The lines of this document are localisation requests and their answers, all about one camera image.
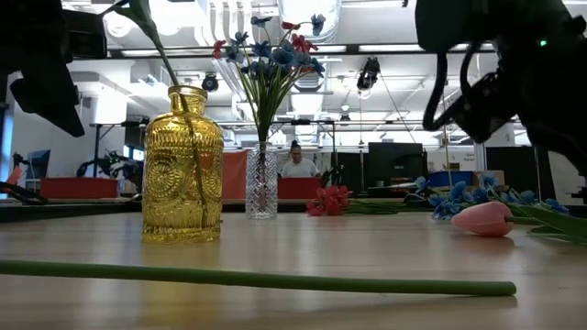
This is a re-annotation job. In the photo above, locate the clear diamond-cut glass vase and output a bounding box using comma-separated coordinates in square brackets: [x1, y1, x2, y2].
[246, 141, 279, 220]

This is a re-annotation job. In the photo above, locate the blue plastic bin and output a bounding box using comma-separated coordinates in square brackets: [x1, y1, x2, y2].
[428, 170, 474, 188]

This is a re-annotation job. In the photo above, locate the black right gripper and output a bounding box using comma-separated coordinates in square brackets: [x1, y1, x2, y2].
[451, 75, 587, 180]

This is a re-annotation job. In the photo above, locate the black slanted strut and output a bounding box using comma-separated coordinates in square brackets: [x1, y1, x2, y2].
[0, 181, 50, 206]

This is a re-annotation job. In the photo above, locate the blue artificial flower bunch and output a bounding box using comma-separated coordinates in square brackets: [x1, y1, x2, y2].
[403, 171, 572, 221]
[226, 12, 327, 212]

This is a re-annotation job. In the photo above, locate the blue screen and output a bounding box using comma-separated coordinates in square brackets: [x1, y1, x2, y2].
[25, 149, 51, 181]

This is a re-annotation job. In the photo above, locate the red partition panel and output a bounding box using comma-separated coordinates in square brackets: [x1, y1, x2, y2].
[222, 149, 249, 201]

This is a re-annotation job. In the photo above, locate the red artificial flower bunch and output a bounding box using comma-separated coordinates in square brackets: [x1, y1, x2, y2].
[305, 184, 407, 217]
[212, 20, 320, 212]

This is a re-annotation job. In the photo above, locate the black aluminium frame rail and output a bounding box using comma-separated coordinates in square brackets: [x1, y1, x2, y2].
[0, 201, 460, 225]

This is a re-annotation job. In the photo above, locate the black overhead light bar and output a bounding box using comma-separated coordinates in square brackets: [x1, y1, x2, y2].
[63, 41, 496, 61]

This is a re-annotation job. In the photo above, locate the black ceiling-mounted camera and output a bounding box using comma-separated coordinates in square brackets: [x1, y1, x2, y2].
[356, 57, 382, 92]
[201, 71, 220, 94]

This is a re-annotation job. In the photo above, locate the artificial tulip green stem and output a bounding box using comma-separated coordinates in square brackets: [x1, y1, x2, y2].
[101, 0, 210, 233]
[0, 258, 518, 297]

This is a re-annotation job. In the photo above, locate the pink artificial tulip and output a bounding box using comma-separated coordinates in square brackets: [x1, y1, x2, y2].
[450, 200, 587, 245]

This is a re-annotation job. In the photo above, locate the red storage bin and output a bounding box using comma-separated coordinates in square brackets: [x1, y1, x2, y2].
[277, 177, 322, 200]
[39, 177, 119, 200]

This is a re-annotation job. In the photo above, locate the black metal frame table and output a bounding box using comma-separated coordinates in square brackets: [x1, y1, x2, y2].
[89, 119, 152, 178]

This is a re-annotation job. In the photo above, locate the black partition panel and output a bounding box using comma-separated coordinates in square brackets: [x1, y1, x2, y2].
[485, 146, 557, 203]

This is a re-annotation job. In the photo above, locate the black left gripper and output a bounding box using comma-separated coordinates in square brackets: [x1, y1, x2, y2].
[0, 0, 109, 138]

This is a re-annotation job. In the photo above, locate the brown cardboard box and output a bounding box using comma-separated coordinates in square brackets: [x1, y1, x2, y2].
[472, 170, 505, 187]

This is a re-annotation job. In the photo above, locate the white square pillar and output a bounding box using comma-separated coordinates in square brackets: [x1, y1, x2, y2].
[474, 123, 517, 171]

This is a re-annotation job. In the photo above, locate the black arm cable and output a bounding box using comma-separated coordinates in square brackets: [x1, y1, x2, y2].
[421, 43, 482, 133]

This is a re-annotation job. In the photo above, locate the person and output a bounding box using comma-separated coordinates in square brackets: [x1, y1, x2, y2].
[280, 139, 322, 179]

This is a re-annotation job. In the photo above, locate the thin yellow hanging cord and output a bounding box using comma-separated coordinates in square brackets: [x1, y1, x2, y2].
[442, 123, 455, 190]

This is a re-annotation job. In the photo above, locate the yellow embossed glass vase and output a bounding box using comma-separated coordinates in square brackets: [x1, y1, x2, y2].
[140, 84, 225, 245]

